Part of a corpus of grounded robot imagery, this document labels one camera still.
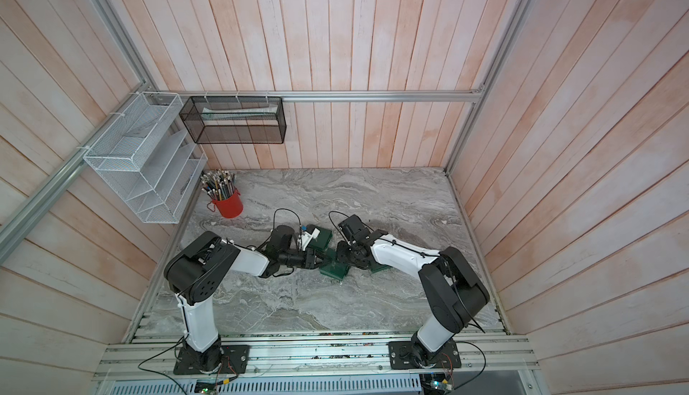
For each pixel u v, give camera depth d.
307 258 0.83
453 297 0.45
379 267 0.88
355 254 0.65
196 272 0.52
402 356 0.73
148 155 0.73
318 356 0.75
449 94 0.94
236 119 1.04
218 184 0.93
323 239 0.95
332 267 0.87
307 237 0.88
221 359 0.72
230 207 1.02
